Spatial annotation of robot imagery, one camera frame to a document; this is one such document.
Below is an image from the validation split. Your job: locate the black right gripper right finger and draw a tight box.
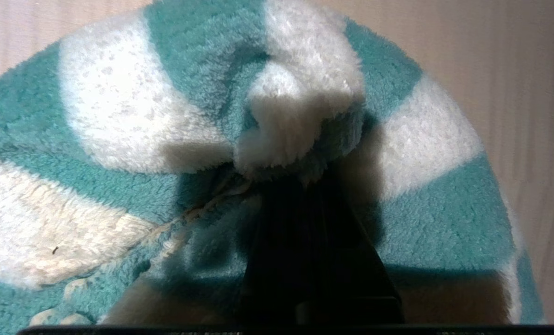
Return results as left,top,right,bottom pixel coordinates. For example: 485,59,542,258
305,167,405,325

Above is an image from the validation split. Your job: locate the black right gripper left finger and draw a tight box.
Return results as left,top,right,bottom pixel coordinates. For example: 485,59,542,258
240,179,309,325

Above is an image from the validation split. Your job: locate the teal white striped towel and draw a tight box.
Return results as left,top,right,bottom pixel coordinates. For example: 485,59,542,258
0,0,545,325

